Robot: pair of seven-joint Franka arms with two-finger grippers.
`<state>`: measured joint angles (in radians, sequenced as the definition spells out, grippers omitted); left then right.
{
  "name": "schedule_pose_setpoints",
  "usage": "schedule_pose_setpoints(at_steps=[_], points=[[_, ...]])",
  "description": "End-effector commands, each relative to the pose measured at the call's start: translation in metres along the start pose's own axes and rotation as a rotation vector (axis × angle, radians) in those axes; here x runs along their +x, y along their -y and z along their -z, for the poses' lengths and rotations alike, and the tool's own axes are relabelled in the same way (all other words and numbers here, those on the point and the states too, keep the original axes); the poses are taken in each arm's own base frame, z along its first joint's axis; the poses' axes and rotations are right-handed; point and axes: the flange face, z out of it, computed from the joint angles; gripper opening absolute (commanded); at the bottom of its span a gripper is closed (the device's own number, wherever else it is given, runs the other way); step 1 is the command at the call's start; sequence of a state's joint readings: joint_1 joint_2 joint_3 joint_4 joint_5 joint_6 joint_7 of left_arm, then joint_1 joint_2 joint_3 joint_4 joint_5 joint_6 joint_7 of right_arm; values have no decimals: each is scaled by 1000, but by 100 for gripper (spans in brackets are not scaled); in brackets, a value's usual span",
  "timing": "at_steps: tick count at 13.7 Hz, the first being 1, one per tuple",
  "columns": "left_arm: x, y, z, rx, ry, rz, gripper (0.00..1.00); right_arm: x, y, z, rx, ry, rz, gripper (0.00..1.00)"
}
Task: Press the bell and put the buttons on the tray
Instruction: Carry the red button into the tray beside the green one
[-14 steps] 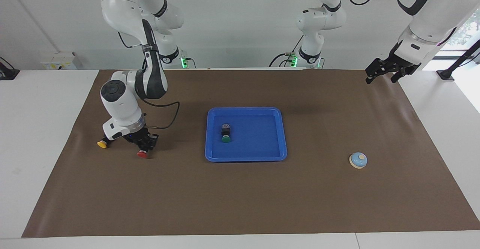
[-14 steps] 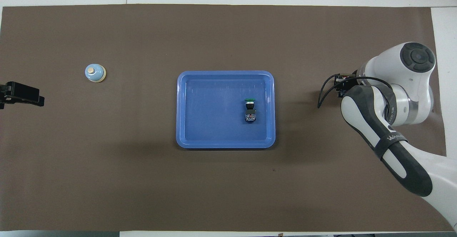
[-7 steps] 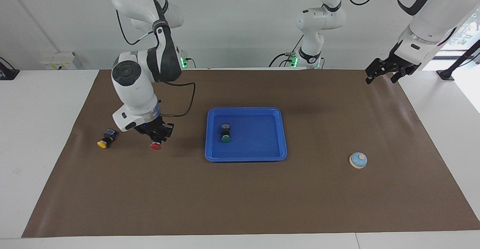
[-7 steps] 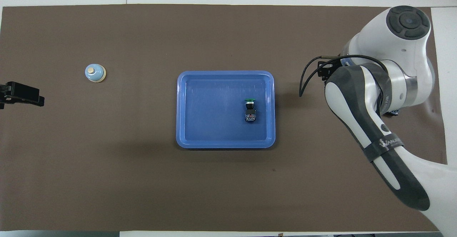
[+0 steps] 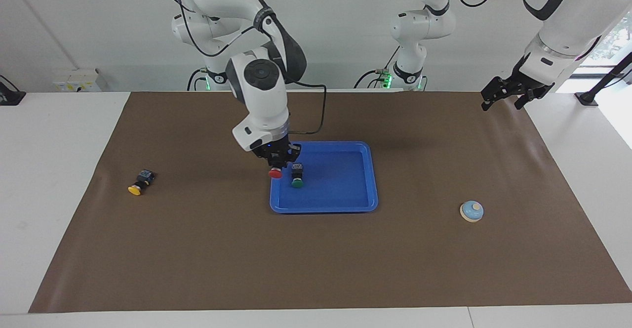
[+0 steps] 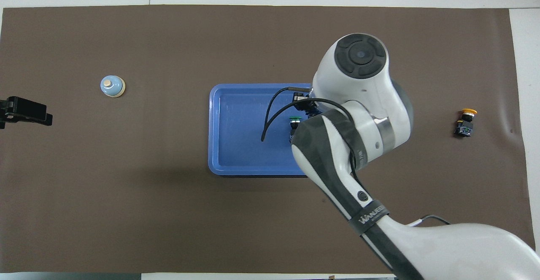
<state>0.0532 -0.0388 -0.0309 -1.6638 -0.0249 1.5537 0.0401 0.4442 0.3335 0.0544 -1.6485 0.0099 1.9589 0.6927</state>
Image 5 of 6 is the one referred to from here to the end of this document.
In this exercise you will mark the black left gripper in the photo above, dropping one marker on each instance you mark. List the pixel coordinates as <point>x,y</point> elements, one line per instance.
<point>513,87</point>

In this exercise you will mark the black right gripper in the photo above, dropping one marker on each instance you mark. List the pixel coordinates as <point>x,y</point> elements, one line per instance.
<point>274,151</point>

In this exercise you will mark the red push button switch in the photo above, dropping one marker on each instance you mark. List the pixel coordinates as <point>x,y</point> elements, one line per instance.
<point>275,173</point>

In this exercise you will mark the green push button switch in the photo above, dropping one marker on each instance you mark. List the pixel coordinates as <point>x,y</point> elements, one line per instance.
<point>296,177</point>

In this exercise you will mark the light blue service bell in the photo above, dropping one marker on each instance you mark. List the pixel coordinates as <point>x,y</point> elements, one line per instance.
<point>471,211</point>

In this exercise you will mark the yellow push button switch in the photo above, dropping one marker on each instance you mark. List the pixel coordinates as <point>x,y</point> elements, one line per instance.
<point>140,182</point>

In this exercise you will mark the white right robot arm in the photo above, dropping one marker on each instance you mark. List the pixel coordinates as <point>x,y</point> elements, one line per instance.
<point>261,96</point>

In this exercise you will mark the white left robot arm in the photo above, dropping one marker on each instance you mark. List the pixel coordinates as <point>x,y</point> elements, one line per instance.
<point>568,26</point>

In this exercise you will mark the blue plastic tray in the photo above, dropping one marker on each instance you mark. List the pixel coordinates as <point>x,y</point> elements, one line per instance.
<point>340,184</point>

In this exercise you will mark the black tripod stand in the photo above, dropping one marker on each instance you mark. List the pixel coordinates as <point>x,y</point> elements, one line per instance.
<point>600,83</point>

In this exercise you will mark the brown table mat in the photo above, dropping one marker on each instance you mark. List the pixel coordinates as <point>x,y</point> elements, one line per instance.
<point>316,259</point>

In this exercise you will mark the black desk stand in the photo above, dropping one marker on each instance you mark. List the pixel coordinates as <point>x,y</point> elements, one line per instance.
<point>11,96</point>

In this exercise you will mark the white wall socket box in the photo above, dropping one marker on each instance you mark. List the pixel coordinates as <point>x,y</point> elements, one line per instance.
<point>76,81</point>

